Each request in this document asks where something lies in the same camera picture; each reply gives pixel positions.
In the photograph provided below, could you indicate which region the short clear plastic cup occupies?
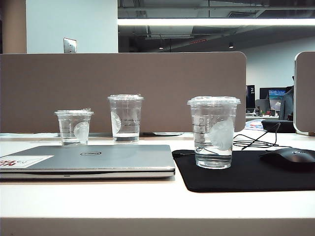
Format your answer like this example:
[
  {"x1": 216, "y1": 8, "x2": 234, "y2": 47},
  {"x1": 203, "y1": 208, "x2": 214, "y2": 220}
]
[{"x1": 54, "y1": 108, "x2": 95, "y2": 146}]

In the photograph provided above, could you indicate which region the black sign with numeral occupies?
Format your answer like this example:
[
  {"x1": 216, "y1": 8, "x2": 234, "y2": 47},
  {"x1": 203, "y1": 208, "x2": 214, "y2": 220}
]
[{"x1": 246, "y1": 85, "x2": 256, "y2": 109}]

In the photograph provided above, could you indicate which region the colourful printed paper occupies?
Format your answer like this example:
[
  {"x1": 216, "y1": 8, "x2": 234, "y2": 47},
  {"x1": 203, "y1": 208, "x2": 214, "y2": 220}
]
[{"x1": 246, "y1": 119, "x2": 266, "y2": 131}]

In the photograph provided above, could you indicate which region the brown divider white edge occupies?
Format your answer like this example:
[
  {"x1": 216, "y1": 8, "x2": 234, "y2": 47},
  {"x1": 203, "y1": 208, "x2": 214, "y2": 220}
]
[{"x1": 294, "y1": 51, "x2": 315, "y2": 137}]

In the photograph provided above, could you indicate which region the silver closed laptop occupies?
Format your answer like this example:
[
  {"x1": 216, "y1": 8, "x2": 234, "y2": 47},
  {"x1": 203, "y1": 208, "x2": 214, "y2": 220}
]
[{"x1": 0, "y1": 144, "x2": 176, "y2": 182}]

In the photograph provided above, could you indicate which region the metal wall switch plate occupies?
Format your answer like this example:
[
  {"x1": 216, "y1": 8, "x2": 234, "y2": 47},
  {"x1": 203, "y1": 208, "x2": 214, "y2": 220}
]
[{"x1": 63, "y1": 37, "x2": 77, "y2": 54}]

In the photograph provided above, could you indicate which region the monitor with colourful screen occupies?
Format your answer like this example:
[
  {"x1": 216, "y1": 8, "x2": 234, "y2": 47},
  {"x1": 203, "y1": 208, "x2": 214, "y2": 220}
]
[{"x1": 268, "y1": 88, "x2": 287, "y2": 111}]

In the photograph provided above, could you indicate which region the person in dark jacket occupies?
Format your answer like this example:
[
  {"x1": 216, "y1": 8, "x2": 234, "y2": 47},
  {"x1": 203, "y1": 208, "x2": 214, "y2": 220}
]
[{"x1": 280, "y1": 76, "x2": 295, "y2": 121}]

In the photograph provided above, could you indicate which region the black computer mouse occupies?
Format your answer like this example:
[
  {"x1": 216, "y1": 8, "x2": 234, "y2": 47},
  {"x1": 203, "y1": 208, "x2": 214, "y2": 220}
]
[{"x1": 260, "y1": 147, "x2": 315, "y2": 170}]

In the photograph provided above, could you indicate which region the clear plastic cup wide lid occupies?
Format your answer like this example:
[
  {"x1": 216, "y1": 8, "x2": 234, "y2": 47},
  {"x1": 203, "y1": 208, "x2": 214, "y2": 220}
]
[{"x1": 187, "y1": 95, "x2": 241, "y2": 170}]

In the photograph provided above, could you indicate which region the black mouse pad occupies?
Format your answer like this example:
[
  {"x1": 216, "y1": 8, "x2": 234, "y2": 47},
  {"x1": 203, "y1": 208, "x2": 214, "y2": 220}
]
[{"x1": 171, "y1": 148, "x2": 315, "y2": 193}]

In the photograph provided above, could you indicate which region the tall clear plastic cup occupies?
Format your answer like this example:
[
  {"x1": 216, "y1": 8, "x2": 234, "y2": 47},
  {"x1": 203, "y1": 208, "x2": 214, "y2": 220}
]
[{"x1": 107, "y1": 94, "x2": 145, "y2": 143}]

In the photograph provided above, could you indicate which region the long ceiling light strip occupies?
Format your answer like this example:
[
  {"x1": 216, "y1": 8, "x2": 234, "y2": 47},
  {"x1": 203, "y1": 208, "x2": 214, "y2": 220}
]
[{"x1": 117, "y1": 18, "x2": 315, "y2": 26}]

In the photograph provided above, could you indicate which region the black round pouch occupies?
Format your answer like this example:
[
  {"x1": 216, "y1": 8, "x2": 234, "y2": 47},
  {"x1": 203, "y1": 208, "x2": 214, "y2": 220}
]
[{"x1": 261, "y1": 119, "x2": 295, "y2": 133}]

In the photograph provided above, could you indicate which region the thin black cable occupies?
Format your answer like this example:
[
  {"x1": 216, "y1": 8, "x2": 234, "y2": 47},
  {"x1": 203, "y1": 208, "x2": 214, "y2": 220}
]
[{"x1": 232, "y1": 122, "x2": 282, "y2": 151}]

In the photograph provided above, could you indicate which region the wide brown desk divider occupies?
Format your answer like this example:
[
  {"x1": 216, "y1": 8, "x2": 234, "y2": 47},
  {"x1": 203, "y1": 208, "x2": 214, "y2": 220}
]
[{"x1": 0, "y1": 51, "x2": 248, "y2": 135}]

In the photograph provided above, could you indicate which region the white paper sheet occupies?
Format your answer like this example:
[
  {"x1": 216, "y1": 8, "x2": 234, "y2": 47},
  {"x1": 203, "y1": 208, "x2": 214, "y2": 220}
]
[{"x1": 152, "y1": 132, "x2": 185, "y2": 137}]

